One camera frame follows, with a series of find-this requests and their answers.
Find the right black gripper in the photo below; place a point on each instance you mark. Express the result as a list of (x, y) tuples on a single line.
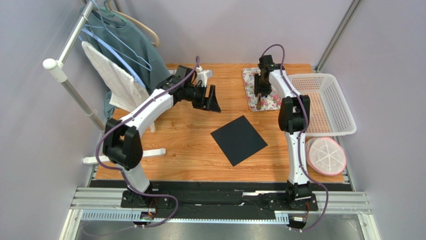
[(261, 82)]

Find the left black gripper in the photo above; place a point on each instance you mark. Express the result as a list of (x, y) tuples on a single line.
[(208, 104)]

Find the iridescent knife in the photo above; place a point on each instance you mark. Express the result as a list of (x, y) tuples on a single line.
[(259, 102)]

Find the black paper napkin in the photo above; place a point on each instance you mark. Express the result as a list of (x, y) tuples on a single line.
[(238, 140)]

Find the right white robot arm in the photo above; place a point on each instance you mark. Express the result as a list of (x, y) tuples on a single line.
[(293, 120)]

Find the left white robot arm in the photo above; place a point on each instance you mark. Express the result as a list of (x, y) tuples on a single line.
[(122, 143)]

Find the floral tray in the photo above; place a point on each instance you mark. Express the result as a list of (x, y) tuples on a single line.
[(271, 102)]

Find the white plastic basket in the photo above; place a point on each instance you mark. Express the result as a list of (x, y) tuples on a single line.
[(330, 115)]

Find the wooden hanger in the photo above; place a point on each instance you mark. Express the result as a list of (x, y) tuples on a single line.
[(114, 7)]

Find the white towel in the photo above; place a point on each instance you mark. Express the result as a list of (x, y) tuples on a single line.
[(127, 93)]

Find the pink rimmed mesh cover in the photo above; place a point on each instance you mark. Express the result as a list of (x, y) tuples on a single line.
[(325, 156)]

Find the teal shirt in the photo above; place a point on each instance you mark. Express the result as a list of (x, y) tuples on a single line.
[(125, 58)]

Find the blue hanger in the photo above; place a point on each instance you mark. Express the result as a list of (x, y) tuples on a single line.
[(123, 43)]

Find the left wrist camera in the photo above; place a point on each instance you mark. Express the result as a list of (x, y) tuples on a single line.
[(202, 76)]

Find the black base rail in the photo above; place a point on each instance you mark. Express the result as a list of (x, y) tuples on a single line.
[(201, 200)]

